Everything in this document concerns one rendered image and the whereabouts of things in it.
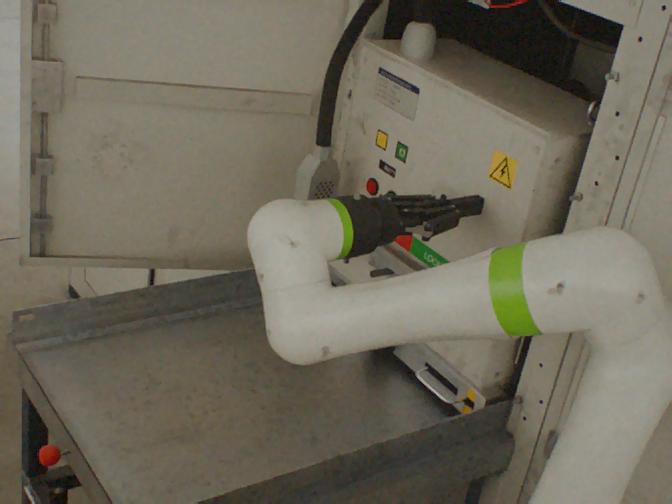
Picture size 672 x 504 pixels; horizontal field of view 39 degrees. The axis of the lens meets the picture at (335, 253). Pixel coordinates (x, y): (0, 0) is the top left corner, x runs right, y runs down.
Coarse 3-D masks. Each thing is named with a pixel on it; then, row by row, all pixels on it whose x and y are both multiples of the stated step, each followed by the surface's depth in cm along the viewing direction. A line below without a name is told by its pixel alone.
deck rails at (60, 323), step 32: (160, 288) 180; (192, 288) 184; (224, 288) 189; (256, 288) 194; (32, 320) 167; (64, 320) 171; (96, 320) 175; (128, 320) 179; (160, 320) 180; (480, 416) 160; (384, 448) 149; (416, 448) 154; (448, 448) 159; (288, 480) 139; (320, 480) 143; (352, 480) 148
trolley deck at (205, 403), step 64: (192, 320) 183; (256, 320) 186; (64, 384) 159; (128, 384) 162; (192, 384) 165; (256, 384) 167; (320, 384) 171; (384, 384) 174; (128, 448) 147; (192, 448) 150; (256, 448) 152; (320, 448) 154
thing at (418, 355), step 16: (336, 272) 193; (400, 352) 178; (416, 352) 174; (432, 352) 171; (416, 368) 175; (432, 368) 171; (448, 368) 167; (432, 384) 172; (448, 384) 168; (480, 400) 162; (496, 400) 162
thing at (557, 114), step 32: (416, 64) 165; (448, 64) 170; (480, 64) 174; (352, 96) 181; (480, 96) 154; (512, 96) 158; (544, 96) 161; (576, 96) 164; (544, 128) 144; (576, 128) 148; (544, 160) 144; (576, 160) 148; (544, 192) 147; (544, 224) 151; (512, 352) 163; (512, 384) 168
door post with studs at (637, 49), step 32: (640, 32) 132; (640, 64) 133; (608, 96) 138; (640, 96) 133; (608, 128) 139; (608, 160) 139; (576, 192) 145; (608, 192) 140; (576, 224) 146; (544, 352) 156; (544, 384) 157; (512, 416) 165; (512, 480) 166
